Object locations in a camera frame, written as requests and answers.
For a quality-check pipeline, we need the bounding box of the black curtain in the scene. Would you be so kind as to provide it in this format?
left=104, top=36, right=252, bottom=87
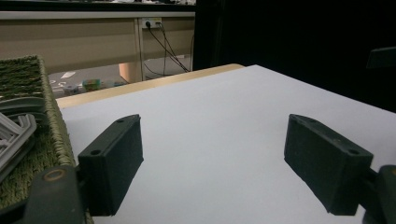
left=191, top=0, right=396, bottom=114

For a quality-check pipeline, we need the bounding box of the white table sheet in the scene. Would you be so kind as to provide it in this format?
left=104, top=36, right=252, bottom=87
left=60, top=63, right=396, bottom=224

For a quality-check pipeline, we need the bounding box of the grey plastic clothes hanger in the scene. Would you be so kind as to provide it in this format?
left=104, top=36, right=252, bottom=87
left=0, top=96, right=47, bottom=116
left=0, top=111, right=38, bottom=183
left=8, top=110, right=50, bottom=129

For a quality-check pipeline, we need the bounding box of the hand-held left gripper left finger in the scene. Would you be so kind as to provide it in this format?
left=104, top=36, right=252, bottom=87
left=77, top=113, right=145, bottom=217

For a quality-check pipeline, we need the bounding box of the black cable bundle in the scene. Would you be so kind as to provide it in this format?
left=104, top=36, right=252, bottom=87
left=143, top=21, right=191, bottom=77

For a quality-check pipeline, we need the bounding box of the colourful toy pile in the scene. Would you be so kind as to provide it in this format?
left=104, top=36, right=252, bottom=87
left=64, top=77, right=126, bottom=96

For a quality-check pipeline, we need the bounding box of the white wall socket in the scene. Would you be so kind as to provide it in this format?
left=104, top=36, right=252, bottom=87
left=141, top=17, right=163, bottom=29

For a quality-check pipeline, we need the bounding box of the beige wooden desk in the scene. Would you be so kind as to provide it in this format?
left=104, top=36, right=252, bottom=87
left=0, top=10, right=196, bottom=84

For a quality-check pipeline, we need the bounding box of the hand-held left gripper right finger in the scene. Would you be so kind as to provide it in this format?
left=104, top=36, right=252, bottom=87
left=283, top=113, right=375, bottom=217

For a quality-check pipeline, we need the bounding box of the green woven basket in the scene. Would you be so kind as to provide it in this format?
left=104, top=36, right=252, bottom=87
left=0, top=54, right=96, bottom=224

